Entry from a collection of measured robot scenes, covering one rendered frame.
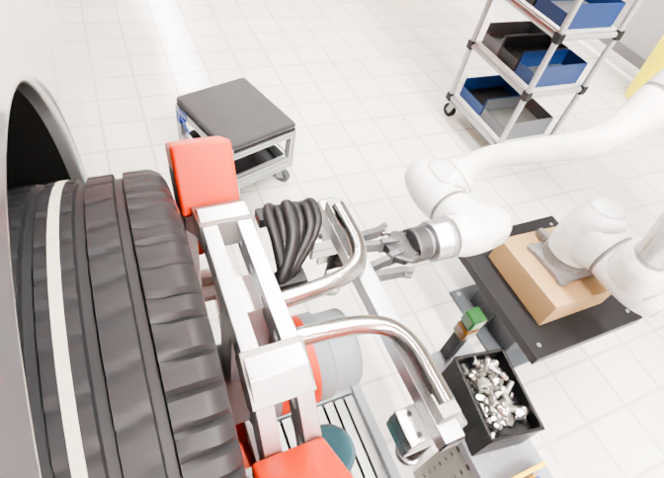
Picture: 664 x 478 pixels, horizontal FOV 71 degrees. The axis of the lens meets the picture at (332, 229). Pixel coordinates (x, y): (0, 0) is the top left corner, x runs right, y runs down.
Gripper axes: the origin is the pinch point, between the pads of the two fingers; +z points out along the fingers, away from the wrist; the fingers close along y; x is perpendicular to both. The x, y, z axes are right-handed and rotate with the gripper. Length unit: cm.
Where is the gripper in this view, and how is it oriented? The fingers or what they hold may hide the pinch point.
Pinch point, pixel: (337, 264)
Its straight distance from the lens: 90.6
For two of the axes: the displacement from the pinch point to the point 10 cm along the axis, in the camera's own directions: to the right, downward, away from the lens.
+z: -9.1, 1.9, -3.7
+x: 1.6, -6.5, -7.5
